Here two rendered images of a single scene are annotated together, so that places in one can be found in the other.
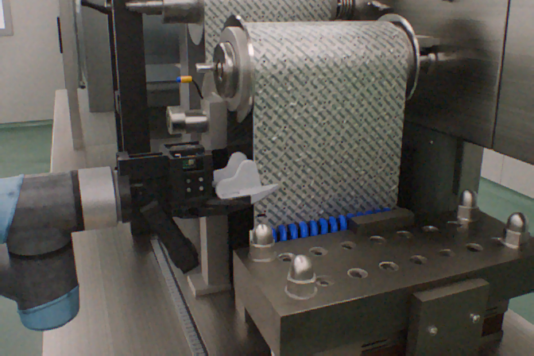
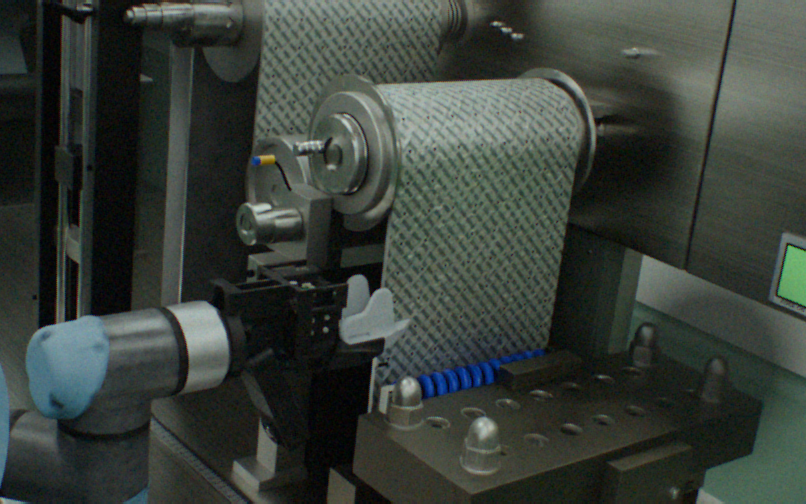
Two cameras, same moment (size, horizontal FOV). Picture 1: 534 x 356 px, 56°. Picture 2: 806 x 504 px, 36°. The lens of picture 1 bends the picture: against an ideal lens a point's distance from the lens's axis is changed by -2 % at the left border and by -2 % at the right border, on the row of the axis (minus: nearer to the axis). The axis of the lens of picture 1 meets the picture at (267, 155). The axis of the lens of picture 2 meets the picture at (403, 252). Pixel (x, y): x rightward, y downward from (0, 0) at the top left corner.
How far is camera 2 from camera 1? 55 cm
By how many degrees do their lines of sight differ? 18
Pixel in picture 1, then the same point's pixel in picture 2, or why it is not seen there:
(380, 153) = (534, 273)
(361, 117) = (516, 223)
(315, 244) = (463, 403)
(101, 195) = (211, 345)
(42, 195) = (138, 348)
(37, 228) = (129, 394)
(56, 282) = (137, 472)
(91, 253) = not seen: hidden behind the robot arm
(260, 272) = (414, 443)
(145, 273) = (155, 462)
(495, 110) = (692, 218)
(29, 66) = not seen: outside the picture
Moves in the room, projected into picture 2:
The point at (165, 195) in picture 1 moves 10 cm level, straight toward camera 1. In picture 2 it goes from (277, 341) to (325, 389)
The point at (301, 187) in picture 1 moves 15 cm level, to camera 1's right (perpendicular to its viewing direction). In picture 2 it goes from (435, 322) to (574, 321)
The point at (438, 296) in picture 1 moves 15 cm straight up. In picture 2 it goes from (638, 464) to (666, 311)
